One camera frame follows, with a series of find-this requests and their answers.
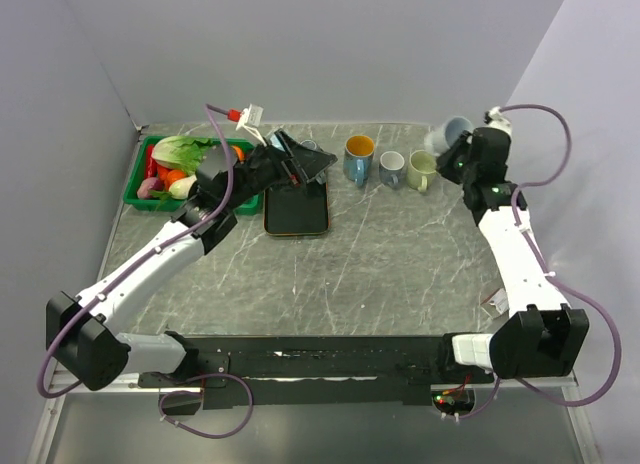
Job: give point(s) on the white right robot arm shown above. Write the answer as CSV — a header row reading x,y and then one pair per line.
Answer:
x,y
543,334

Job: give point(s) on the blue butterfly mug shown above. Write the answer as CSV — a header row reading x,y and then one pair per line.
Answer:
x,y
358,157

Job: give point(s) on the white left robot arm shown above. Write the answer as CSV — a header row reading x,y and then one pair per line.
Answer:
x,y
84,332

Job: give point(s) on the black tray gold rim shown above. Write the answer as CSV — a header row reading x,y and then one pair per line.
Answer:
x,y
290,212

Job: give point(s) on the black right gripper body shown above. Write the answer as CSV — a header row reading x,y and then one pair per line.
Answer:
x,y
455,165

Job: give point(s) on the orange carrot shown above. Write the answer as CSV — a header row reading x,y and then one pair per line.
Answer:
x,y
169,176

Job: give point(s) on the light blue faceted mug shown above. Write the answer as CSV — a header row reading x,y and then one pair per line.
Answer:
x,y
275,142

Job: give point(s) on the purple onion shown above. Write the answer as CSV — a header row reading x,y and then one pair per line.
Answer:
x,y
149,187

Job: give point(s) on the lettuce head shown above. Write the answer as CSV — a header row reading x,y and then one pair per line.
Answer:
x,y
182,153

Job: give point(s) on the light green mug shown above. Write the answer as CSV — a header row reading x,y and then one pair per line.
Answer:
x,y
421,170

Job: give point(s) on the red chili pepper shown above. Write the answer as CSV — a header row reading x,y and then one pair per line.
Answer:
x,y
150,169

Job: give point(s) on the white paper tag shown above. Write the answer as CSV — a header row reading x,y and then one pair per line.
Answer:
x,y
496,304

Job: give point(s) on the lavender blue small mug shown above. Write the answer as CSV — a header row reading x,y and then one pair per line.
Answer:
x,y
391,166

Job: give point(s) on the orange fruit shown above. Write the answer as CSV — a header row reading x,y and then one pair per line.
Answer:
x,y
240,153

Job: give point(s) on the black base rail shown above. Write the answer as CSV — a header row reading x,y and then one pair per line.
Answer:
x,y
287,370

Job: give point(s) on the white radish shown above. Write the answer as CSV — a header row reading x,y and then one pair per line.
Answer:
x,y
179,190

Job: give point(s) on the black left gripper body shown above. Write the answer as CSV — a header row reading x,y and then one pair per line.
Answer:
x,y
262,172

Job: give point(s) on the dark grey faceted mug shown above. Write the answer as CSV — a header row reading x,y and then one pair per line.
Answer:
x,y
310,145

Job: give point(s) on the green plastic bin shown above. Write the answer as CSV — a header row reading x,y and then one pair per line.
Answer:
x,y
162,201

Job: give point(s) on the white grey mug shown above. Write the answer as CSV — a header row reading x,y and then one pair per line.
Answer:
x,y
441,138

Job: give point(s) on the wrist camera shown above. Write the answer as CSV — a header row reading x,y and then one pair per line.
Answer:
x,y
495,118
247,123

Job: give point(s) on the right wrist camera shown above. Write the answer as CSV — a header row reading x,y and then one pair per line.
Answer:
x,y
495,118

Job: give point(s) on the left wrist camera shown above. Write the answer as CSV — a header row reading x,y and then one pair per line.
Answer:
x,y
247,123

